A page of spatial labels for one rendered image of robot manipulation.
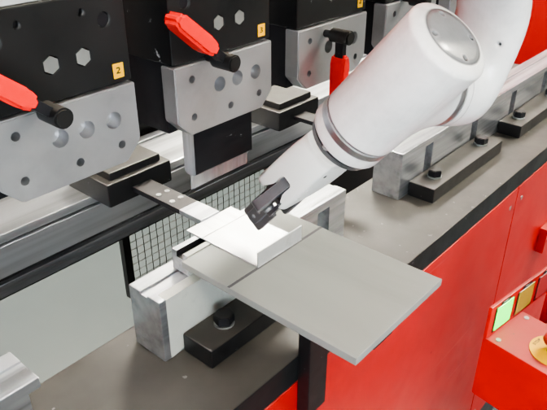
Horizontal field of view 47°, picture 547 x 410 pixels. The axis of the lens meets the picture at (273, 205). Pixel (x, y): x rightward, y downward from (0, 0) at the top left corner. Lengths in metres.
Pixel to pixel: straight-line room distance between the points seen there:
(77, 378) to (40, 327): 1.53
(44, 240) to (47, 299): 1.52
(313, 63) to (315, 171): 0.23
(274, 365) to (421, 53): 0.45
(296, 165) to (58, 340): 1.73
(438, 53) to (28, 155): 0.36
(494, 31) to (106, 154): 0.38
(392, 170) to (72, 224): 0.57
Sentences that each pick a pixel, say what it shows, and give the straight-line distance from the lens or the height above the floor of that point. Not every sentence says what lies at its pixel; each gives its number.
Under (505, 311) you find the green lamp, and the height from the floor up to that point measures 0.81.
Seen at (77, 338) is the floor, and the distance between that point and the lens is 2.28.
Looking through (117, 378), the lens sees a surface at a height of 0.88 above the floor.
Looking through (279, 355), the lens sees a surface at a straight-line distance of 0.84.
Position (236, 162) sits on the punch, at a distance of 0.83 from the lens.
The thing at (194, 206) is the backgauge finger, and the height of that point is 1.00.
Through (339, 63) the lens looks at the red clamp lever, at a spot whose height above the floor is 1.21.
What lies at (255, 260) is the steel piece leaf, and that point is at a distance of 0.79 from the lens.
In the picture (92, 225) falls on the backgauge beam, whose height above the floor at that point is 0.94.
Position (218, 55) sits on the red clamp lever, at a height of 1.27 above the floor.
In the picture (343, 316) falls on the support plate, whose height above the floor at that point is 1.00.
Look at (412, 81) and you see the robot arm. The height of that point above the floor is 1.28.
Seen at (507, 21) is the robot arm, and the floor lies 1.31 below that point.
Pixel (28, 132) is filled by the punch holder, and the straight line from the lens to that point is 0.58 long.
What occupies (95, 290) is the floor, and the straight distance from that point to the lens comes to 2.49.
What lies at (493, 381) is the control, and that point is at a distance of 1.10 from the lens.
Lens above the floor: 1.45
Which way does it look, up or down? 30 degrees down
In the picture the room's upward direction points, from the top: straight up
